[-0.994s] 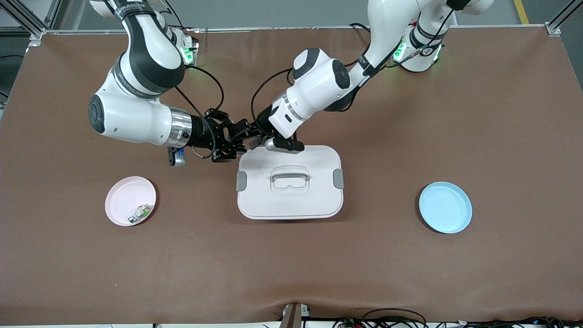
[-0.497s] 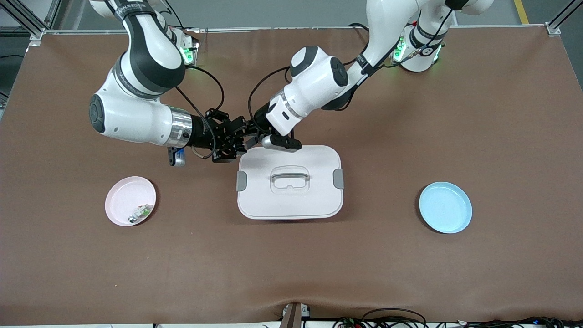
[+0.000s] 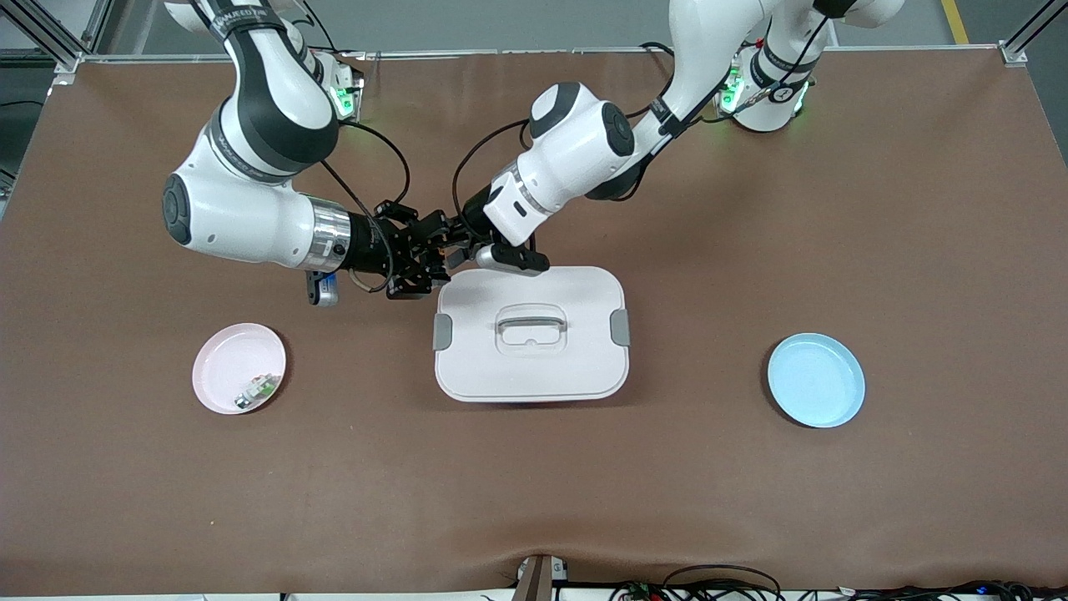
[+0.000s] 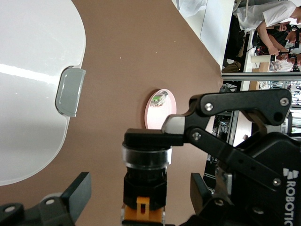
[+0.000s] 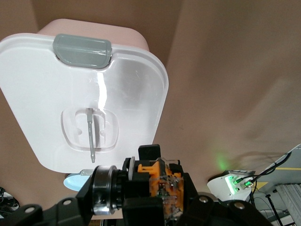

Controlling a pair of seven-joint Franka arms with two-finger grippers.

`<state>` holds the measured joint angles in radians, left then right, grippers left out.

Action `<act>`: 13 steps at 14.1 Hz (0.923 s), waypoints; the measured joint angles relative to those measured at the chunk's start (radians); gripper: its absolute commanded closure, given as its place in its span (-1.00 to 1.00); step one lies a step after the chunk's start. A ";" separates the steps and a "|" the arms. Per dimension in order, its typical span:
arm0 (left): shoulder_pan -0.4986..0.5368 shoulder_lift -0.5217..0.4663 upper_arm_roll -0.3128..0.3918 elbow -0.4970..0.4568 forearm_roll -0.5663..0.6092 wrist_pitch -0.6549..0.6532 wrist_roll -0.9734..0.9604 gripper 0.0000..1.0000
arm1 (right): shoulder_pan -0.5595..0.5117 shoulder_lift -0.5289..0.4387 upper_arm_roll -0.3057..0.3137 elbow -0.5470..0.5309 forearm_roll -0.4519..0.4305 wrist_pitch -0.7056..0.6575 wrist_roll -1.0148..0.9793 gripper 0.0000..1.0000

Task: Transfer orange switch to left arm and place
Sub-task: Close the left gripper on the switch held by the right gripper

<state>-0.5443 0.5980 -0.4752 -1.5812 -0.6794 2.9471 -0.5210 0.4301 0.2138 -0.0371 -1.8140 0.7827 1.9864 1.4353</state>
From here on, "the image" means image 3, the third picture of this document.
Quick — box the pink round plate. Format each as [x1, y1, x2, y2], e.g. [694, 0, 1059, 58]
[192, 322, 287, 416]

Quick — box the brown table mat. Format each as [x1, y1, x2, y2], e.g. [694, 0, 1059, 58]
[0, 48, 1068, 595]

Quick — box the light blue round plate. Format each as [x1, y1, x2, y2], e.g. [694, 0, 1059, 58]
[767, 332, 867, 429]

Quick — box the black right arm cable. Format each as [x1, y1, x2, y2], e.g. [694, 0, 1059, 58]
[321, 121, 411, 295]

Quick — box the white lidded box grey handle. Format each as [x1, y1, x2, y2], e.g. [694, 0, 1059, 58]
[432, 265, 632, 404]

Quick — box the silver table edge rail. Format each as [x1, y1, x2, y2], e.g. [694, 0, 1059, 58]
[79, 47, 1006, 64]

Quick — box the green push button switch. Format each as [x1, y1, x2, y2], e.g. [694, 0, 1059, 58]
[234, 374, 281, 412]

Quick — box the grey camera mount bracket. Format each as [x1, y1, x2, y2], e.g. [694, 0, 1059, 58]
[514, 553, 571, 601]

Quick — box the aluminium frame corner post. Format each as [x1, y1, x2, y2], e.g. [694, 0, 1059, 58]
[1001, 0, 1068, 66]
[0, 0, 113, 74]

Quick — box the black looped cable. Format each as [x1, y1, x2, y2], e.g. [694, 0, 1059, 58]
[662, 564, 783, 601]

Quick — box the black cable bundle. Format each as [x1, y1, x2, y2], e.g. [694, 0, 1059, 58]
[834, 579, 1068, 601]

